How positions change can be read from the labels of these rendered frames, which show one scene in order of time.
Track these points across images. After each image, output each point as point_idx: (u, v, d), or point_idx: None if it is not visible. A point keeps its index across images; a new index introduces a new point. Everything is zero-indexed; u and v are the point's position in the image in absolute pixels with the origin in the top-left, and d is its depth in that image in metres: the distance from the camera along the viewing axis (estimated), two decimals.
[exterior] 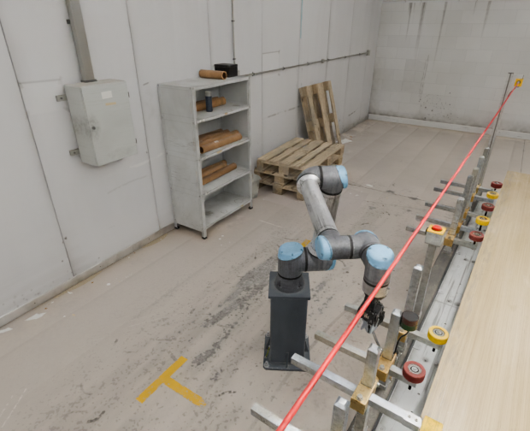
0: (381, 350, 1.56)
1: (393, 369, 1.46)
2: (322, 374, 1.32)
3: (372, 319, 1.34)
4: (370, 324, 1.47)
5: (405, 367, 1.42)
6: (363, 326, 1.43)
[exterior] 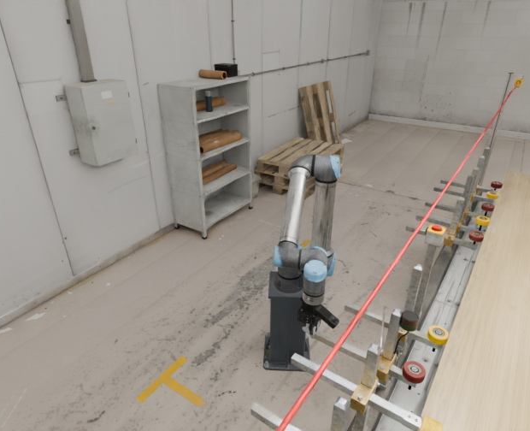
0: (382, 348, 1.57)
1: (393, 369, 1.46)
2: (322, 374, 1.32)
3: (299, 313, 1.63)
4: (385, 306, 1.62)
5: (405, 367, 1.42)
6: None
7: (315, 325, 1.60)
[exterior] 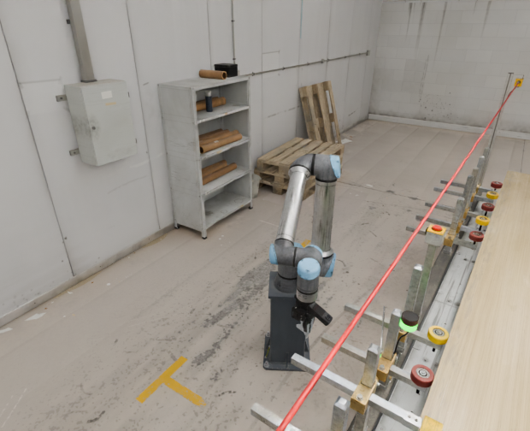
0: (382, 348, 1.57)
1: (402, 374, 1.45)
2: (322, 374, 1.32)
3: (293, 310, 1.65)
4: (385, 306, 1.62)
5: (414, 370, 1.40)
6: None
7: (309, 322, 1.62)
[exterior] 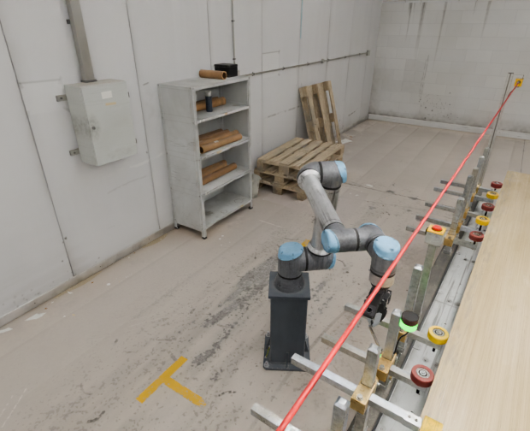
0: (381, 350, 1.56)
1: (402, 374, 1.45)
2: (322, 374, 1.32)
3: None
4: (369, 326, 1.46)
5: (414, 370, 1.40)
6: None
7: None
